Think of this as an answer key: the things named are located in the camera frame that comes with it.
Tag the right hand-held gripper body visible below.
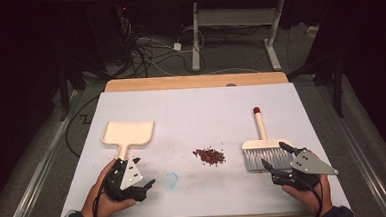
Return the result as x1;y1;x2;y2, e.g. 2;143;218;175
269;145;340;194

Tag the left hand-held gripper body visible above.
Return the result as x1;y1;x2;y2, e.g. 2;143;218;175
102;157;150;204

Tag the cream hand brush red-tipped handle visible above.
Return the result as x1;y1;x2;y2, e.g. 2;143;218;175
239;104;297;173

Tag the cream plastic dustpan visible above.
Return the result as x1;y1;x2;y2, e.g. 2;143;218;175
100;119;158;162

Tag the person's right hand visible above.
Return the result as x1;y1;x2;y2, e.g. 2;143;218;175
281;173;335;217

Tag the person's left hand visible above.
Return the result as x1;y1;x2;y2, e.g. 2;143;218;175
78;158;138;217

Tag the small clear plastic cup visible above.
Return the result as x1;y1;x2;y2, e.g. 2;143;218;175
160;171;180;191

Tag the white table cover board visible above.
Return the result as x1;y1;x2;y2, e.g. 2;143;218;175
53;79;352;217

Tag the black stand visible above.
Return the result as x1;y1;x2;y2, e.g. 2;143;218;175
286;46;347;121

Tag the wooden table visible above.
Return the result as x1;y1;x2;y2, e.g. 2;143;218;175
103;69;290;94

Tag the white floor box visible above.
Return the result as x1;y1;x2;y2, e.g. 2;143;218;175
305;25;321;38

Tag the white-legged desk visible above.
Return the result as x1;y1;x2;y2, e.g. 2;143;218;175
174;0;334;77

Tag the right hand-held gripper cable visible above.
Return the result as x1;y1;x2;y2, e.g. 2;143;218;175
298;174;325;217

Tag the hand-held gripper cable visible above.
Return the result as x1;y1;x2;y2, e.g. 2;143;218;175
89;166;121;217
298;174;325;217

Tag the left hand-held gripper cable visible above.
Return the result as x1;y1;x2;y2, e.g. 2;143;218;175
89;166;121;217

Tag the metal floor rail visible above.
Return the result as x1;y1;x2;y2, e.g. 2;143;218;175
313;77;386;217
0;89;89;217

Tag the black floor cable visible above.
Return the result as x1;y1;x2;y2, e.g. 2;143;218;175
62;94;103;160

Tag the bundle of floor cables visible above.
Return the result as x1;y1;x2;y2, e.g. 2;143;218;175
118;13;207;80

